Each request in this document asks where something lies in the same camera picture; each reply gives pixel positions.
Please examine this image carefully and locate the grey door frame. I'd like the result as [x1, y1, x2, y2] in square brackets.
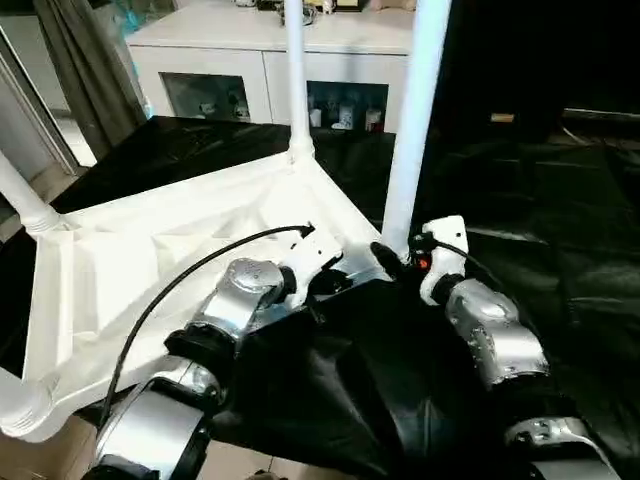
[0, 27, 99, 176]

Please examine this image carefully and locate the white glass-door cabinet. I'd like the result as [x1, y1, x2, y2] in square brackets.
[124, 0, 419, 135]

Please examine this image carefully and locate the black mat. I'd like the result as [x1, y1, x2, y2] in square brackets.
[0, 115, 640, 480]

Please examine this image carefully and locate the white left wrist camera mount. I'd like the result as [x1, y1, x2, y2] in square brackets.
[284, 227, 346, 306]

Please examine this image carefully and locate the grey curtain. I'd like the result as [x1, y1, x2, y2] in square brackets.
[34, 0, 151, 159]

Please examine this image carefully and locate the dark grey bundle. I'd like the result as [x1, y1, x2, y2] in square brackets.
[277, 0, 322, 26]

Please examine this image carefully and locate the white plastic table top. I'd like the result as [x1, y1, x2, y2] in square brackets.
[0, 149, 401, 444]

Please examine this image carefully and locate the black cabinet gold label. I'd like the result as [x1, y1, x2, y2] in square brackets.
[429, 0, 566, 144]

